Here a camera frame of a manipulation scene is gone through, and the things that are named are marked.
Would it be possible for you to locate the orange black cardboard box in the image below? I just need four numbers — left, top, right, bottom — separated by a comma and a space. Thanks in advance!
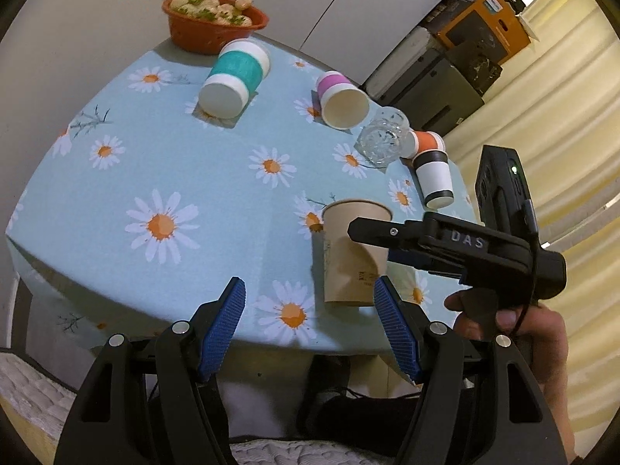
424, 0, 531, 64

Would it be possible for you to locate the white two-door cabinet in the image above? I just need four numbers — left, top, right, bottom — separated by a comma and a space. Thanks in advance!
253, 0, 440, 84

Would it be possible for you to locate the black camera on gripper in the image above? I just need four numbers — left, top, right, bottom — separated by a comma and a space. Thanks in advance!
475, 145, 539, 241

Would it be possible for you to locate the orange bowl of fruit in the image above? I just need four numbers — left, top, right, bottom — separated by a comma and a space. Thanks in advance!
162, 0, 269, 55

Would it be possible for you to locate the teal white paper cup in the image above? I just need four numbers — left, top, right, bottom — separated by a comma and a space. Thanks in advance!
198, 39, 271, 119

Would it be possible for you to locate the dark grey suitcase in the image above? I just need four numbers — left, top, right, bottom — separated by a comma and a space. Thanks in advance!
363, 28, 483, 136

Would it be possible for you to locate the black white paper cup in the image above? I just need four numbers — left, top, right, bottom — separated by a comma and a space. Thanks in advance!
412, 149, 454, 210

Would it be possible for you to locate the brown kraft paper cup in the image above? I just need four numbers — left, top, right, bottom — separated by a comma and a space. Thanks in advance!
323, 198, 393, 307

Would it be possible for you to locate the blue daisy tablecloth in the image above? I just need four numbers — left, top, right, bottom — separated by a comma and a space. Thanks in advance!
5, 42, 424, 354

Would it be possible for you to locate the clear glass tumbler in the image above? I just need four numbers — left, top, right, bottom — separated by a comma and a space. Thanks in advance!
354, 107, 417, 168

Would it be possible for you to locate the cream yellow curtain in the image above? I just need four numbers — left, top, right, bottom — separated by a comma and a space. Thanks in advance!
447, 0, 619, 456

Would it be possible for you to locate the orange white paper cup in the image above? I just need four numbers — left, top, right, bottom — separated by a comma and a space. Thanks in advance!
400, 129, 446, 160

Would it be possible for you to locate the right hand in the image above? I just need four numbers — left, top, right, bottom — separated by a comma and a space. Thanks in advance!
443, 286, 578, 461

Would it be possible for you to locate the pink white paper cup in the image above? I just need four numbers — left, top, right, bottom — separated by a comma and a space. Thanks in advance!
316, 71, 370, 130

